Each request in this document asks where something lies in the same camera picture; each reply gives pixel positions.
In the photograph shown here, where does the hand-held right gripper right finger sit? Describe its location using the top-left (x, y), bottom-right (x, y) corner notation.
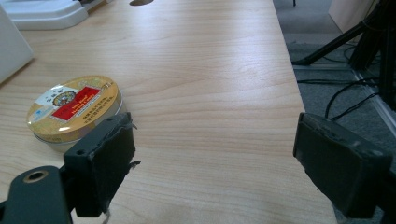
top-left (292, 112), bottom-right (394, 219)

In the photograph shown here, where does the beige cabinet panel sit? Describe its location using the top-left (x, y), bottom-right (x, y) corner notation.
top-left (328, 0), bottom-right (379, 35)

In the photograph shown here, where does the black cable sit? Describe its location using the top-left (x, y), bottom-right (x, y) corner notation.
top-left (297, 77), bottom-right (381, 121)

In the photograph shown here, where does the white plastic tray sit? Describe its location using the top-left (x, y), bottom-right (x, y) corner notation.
top-left (0, 0), bottom-right (90, 32)

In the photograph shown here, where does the black tripod stand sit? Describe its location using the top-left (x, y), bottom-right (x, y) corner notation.
top-left (291, 0), bottom-right (396, 111)

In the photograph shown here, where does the round gold tin red label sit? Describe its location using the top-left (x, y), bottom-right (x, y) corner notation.
top-left (26, 75), bottom-right (128, 153)

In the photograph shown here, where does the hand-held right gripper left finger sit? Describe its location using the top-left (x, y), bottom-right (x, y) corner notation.
top-left (63, 111), bottom-right (142, 218)

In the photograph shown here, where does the dark oval object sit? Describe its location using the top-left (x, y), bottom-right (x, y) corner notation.
top-left (129, 0), bottom-right (155, 7)

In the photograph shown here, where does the white box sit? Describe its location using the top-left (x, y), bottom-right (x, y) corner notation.
top-left (0, 6), bottom-right (35, 85)

